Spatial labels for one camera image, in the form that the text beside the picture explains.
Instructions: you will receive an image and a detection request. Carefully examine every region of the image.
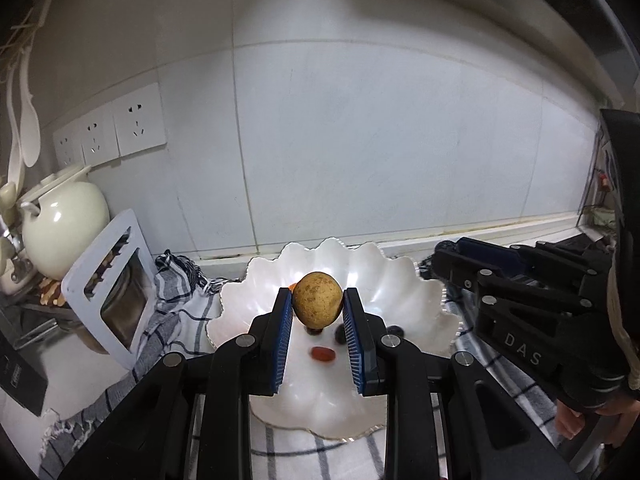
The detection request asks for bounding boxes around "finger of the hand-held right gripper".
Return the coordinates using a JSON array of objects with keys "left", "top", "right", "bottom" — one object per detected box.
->
[
  {"left": 454, "top": 236, "right": 616, "bottom": 281},
  {"left": 431, "top": 241, "right": 601, "bottom": 321}
]

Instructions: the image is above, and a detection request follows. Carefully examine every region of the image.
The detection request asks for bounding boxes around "person's right hand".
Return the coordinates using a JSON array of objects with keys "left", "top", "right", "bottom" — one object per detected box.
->
[{"left": 555, "top": 390, "right": 640, "bottom": 443}]

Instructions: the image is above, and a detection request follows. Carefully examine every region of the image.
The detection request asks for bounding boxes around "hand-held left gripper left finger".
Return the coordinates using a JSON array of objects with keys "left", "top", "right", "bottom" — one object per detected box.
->
[{"left": 57, "top": 287, "right": 293, "bottom": 480}]

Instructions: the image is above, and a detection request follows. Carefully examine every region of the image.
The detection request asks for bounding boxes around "steel pot with glass lid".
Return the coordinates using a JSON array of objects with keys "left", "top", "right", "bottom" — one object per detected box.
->
[{"left": 0, "top": 220, "right": 33, "bottom": 296}]

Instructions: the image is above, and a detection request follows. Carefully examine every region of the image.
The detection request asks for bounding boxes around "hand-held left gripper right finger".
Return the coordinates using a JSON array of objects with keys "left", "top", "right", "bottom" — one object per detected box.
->
[{"left": 341, "top": 287, "right": 578, "bottom": 480}]

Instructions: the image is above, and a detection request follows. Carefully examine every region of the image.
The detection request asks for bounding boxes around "yellow longan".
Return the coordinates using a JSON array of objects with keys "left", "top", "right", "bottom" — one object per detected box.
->
[{"left": 292, "top": 271, "right": 345, "bottom": 330}]

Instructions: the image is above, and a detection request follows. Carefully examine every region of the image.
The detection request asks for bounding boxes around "white wall socket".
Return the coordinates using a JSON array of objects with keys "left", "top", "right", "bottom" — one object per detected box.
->
[
  {"left": 53, "top": 127, "right": 86, "bottom": 167},
  {"left": 80, "top": 110, "right": 120, "bottom": 163},
  {"left": 111, "top": 81, "right": 167, "bottom": 157}
]

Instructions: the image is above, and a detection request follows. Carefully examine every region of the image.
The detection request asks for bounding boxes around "white scalloped bowl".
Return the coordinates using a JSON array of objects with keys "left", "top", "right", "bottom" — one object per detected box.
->
[{"left": 206, "top": 237, "right": 461, "bottom": 441}]

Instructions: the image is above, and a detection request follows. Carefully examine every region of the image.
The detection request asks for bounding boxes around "white rack stand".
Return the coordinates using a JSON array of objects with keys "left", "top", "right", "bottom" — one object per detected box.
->
[{"left": 61, "top": 208, "right": 157, "bottom": 371}]

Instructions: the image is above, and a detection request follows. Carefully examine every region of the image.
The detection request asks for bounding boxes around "checked cloth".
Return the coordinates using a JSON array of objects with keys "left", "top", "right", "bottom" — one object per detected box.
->
[{"left": 40, "top": 250, "right": 566, "bottom": 480}]

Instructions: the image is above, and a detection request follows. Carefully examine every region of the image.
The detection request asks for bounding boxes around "cream ceramic teapot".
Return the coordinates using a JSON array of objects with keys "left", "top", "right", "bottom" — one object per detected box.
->
[{"left": 19, "top": 164, "right": 111, "bottom": 280}]

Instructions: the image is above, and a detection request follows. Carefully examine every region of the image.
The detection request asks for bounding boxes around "white hanging spoon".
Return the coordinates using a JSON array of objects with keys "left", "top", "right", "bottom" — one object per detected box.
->
[
  {"left": 17, "top": 0, "right": 41, "bottom": 168},
  {"left": 5, "top": 35, "right": 25, "bottom": 186}
]

